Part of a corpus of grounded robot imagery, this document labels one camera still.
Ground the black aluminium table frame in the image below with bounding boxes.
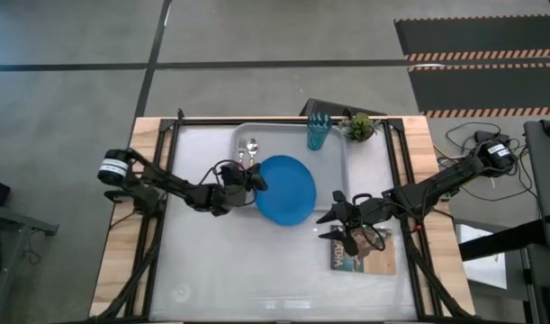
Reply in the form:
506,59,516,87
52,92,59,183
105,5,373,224
89,107,476,323

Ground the white table mat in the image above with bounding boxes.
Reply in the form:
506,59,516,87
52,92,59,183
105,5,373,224
149,123,419,321

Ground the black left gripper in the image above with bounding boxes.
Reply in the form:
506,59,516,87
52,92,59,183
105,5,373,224
210,162,269,216

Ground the blue ribbed plastic cup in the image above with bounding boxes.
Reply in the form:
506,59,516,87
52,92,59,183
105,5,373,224
306,112,334,152

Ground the small green potted plant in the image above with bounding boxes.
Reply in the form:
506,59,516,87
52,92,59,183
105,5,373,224
337,112,382,143

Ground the grey metal bench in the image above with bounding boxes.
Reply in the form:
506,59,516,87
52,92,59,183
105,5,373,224
0,201,59,324

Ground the grey plastic tray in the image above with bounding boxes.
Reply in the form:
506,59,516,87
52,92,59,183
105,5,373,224
230,121,350,213

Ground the blue round plate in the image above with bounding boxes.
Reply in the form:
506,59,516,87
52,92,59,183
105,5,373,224
254,154,318,228

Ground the spoon with orange handle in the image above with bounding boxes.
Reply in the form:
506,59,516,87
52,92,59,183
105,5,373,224
247,137,259,167

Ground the black power adapter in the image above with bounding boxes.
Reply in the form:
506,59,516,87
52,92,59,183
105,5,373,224
474,130,511,146

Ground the black diagonal beam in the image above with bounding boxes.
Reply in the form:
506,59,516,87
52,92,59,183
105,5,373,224
457,219,548,263

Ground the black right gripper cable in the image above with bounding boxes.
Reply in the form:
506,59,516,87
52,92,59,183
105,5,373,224
351,192,388,252

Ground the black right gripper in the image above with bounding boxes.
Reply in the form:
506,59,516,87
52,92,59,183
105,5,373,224
315,190,395,257

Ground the black stand base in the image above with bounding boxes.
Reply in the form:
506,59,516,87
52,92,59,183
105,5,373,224
299,97,388,119

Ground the black floor cable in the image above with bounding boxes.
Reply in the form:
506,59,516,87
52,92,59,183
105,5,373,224
444,121,542,203

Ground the grey side desk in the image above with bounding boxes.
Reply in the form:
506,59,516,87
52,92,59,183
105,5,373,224
523,117,550,253

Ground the Acadia picture book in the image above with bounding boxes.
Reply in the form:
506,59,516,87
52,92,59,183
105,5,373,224
329,224,398,276

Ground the white paper sheet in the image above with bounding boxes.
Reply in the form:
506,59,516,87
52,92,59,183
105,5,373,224
454,223,509,291

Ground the black hazard-striped floor mat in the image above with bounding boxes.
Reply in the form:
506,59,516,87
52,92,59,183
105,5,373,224
393,14,550,63
407,62,550,120

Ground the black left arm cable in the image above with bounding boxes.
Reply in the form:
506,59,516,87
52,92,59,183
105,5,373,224
197,158,248,186

